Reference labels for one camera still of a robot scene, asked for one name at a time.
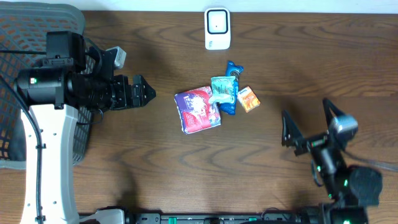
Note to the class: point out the blue Oreo cookie pack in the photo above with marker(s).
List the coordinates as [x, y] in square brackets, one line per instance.
[232, 70]

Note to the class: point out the teal snack packet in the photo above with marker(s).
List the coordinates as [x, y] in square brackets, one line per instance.
[222, 89]

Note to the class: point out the orange Kleenex tissue pack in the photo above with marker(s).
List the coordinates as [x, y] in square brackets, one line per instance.
[248, 99]

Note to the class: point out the red purple tissue pack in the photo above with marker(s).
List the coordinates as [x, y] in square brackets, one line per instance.
[195, 111]

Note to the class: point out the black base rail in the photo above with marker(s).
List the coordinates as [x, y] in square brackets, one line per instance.
[270, 216]

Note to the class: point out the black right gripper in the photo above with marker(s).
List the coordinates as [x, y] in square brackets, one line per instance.
[296, 134]

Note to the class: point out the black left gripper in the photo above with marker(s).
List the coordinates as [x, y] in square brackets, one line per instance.
[129, 95]

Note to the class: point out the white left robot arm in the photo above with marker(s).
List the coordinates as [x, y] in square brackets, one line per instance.
[74, 74]

